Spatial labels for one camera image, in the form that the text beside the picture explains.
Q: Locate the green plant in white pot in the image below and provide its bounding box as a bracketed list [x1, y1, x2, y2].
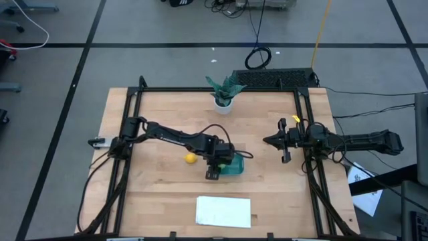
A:
[205, 75, 247, 116]

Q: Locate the red object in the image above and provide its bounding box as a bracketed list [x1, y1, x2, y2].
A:
[0, 37, 18, 57]

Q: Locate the dark grey box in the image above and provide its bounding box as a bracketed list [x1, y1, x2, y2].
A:
[401, 180, 428, 241]

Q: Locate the grey flat box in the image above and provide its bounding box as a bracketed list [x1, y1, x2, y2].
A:
[235, 0, 298, 9]

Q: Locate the black cable bundle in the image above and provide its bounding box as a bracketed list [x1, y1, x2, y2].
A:
[203, 0, 250, 19]

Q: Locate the black metal table frame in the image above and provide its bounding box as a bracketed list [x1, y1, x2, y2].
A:
[78, 76, 358, 240]

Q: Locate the teal plastic tupperware container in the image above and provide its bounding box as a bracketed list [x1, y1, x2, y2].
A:
[219, 153, 245, 176]

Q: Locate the yellow cable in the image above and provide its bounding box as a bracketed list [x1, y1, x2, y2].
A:
[310, 0, 332, 70]

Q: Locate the black floor beam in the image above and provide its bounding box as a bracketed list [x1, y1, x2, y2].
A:
[349, 163, 419, 197]

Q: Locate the white cable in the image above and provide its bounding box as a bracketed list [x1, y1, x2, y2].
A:
[0, 0, 51, 51]

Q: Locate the thin black floor cable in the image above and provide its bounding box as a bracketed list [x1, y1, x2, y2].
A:
[320, 85, 428, 98]
[332, 103, 416, 119]

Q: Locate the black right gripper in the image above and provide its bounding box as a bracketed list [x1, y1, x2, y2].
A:
[262, 117, 304, 165]

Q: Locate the coiled black cable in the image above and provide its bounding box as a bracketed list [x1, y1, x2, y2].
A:
[244, 0, 272, 71]

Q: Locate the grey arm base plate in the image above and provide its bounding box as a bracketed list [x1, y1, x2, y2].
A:
[88, 136, 114, 149]

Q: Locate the blue-grey table foot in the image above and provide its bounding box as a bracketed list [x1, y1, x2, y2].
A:
[0, 0, 60, 15]

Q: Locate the grey floor foot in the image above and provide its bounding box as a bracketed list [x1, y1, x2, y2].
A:
[0, 83, 22, 93]

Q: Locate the black power cable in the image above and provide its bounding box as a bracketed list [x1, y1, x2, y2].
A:
[77, 155, 113, 234]

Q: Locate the white printed paper sheet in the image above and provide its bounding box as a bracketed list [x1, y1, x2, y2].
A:
[346, 162, 385, 218]

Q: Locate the black shoe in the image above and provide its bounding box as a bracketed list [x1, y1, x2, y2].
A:
[169, 0, 195, 9]

